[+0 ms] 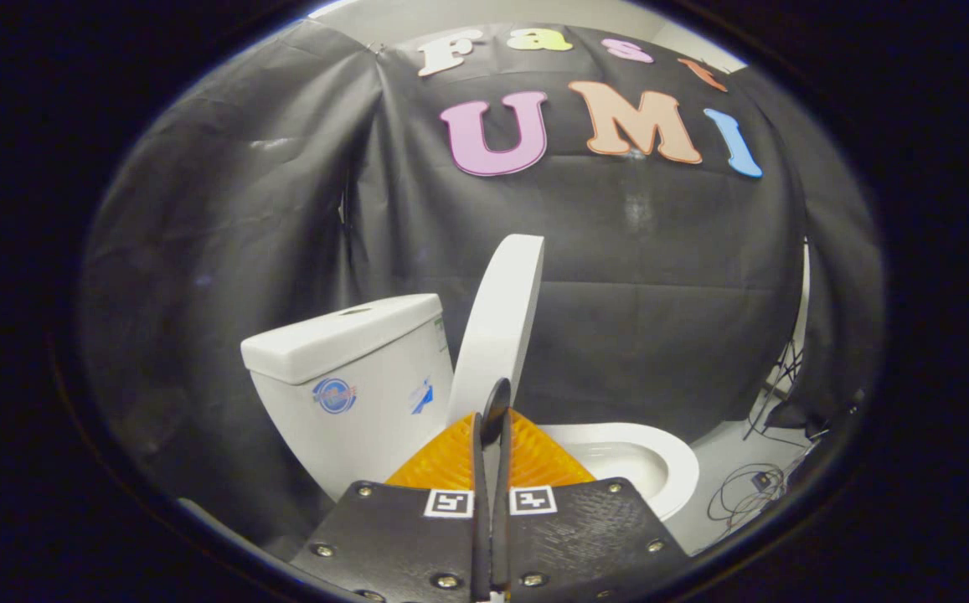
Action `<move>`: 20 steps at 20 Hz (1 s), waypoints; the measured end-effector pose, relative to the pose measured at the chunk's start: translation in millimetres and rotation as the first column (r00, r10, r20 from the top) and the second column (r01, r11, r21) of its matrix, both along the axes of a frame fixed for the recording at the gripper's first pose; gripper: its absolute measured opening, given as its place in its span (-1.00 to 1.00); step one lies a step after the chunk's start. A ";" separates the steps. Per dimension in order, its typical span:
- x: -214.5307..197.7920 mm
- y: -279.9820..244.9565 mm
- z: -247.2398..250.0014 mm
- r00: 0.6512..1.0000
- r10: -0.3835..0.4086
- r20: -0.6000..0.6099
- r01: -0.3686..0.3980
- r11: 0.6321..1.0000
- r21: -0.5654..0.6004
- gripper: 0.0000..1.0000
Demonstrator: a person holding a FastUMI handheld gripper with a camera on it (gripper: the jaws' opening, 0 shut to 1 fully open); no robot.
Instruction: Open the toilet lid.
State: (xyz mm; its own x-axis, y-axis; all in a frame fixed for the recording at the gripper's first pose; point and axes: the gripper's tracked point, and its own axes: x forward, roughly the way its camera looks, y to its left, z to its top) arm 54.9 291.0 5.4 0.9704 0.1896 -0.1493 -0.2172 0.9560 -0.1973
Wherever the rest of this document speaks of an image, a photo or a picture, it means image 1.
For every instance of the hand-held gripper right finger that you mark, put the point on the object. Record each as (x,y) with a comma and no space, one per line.
(502,519)

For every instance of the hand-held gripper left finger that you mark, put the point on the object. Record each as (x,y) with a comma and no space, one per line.
(478,519)

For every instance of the white toilet lid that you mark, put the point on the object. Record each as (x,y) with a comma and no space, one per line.
(497,318)

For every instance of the white toilet bowl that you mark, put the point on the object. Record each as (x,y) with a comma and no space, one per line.
(618,469)

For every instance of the white toilet tank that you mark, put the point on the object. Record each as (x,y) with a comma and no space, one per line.
(350,419)

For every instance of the small black floor device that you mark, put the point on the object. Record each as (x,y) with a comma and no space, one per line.
(761,481)

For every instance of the black backdrop cloth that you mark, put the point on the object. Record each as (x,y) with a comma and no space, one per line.
(660,293)

